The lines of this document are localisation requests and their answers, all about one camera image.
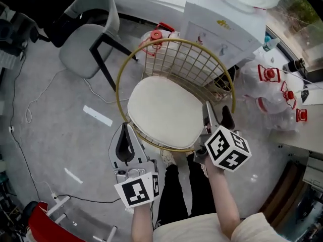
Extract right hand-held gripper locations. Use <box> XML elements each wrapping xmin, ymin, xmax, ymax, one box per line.
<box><xmin>193</xmin><ymin>100</ymin><xmax>252</xmax><ymax>173</ymax></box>

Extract white tape strip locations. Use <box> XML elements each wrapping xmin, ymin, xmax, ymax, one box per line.
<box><xmin>83</xmin><ymin>105</ymin><xmax>114</xmax><ymax>128</ymax></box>
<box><xmin>64</xmin><ymin>167</ymin><xmax>84</xmax><ymax>185</ymax></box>

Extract grey upholstered chair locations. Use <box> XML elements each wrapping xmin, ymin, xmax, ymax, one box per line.
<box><xmin>59</xmin><ymin>0</ymin><xmax>139</xmax><ymax>92</ymax></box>

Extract white paper sheet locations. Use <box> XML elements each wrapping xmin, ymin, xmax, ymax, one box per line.
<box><xmin>301</xmin><ymin>81</ymin><xmax>323</xmax><ymax>106</ymax></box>

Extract black bag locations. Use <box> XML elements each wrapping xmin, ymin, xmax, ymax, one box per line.
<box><xmin>0</xmin><ymin>0</ymin><xmax>84</xmax><ymax>48</ymax></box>

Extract red and white cart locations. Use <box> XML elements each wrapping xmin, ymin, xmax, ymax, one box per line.
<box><xmin>25</xmin><ymin>195</ymin><xmax>118</xmax><ymax>242</ymax></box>

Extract clear jug with red cap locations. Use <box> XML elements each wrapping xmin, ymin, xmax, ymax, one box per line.
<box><xmin>254</xmin><ymin>81</ymin><xmax>298</xmax><ymax>113</ymax></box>
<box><xmin>238</xmin><ymin>59</ymin><xmax>282</xmax><ymax>95</ymax></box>
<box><xmin>138</xmin><ymin>22</ymin><xmax>181</xmax><ymax>58</ymax></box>
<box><xmin>264</xmin><ymin>107</ymin><xmax>308</xmax><ymax>132</ymax></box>

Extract white oval seat cushion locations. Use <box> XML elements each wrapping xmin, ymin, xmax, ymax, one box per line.
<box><xmin>127</xmin><ymin>76</ymin><xmax>204</xmax><ymax>147</ymax></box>

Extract person's left forearm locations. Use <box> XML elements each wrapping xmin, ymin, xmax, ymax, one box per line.
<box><xmin>131</xmin><ymin>205</ymin><xmax>155</xmax><ymax>242</ymax></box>

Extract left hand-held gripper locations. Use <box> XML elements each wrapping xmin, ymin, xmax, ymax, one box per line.
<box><xmin>109</xmin><ymin>122</ymin><xmax>160</xmax><ymax>209</ymax></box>

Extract black and silver flask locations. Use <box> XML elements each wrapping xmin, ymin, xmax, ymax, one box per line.
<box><xmin>282</xmin><ymin>57</ymin><xmax>309</xmax><ymax>75</ymax></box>

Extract person's right forearm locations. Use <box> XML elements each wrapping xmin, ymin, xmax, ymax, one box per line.
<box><xmin>203</xmin><ymin>157</ymin><xmax>241</xmax><ymax>239</ymax></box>

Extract white side desk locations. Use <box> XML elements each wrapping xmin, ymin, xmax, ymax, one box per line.
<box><xmin>248</xmin><ymin>43</ymin><xmax>323</xmax><ymax>152</ymax></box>

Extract white cable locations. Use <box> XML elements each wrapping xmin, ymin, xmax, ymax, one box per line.
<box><xmin>25</xmin><ymin>68</ymin><xmax>130</xmax><ymax>124</ymax></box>

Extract person's cream shirt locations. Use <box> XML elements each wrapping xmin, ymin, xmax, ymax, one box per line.
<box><xmin>152</xmin><ymin>212</ymin><xmax>291</xmax><ymax>242</ymax></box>

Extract gold wire chair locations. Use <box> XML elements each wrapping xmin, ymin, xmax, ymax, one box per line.
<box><xmin>115</xmin><ymin>38</ymin><xmax>237</xmax><ymax>153</ymax></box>

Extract person's black trousers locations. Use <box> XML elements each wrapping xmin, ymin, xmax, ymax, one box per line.
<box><xmin>154</xmin><ymin>153</ymin><xmax>218</xmax><ymax>229</ymax></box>

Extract white water dispenser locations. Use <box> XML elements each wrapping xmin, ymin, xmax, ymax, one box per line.
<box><xmin>180</xmin><ymin>0</ymin><xmax>267</xmax><ymax>68</ymax></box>

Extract small plastic water bottle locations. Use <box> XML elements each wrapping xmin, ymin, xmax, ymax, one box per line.
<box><xmin>262</xmin><ymin>33</ymin><xmax>281</xmax><ymax>52</ymax></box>

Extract person's white shoe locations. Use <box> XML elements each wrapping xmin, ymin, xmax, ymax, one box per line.
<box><xmin>159</xmin><ymin>149</ymin><xmax>178</xmax><ymax>166</ymax></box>

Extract black cable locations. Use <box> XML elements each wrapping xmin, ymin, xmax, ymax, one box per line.
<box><xmin>8</xmin><ymin>55</ymin><xmax>122</xmax><ymax>203</ymax></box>

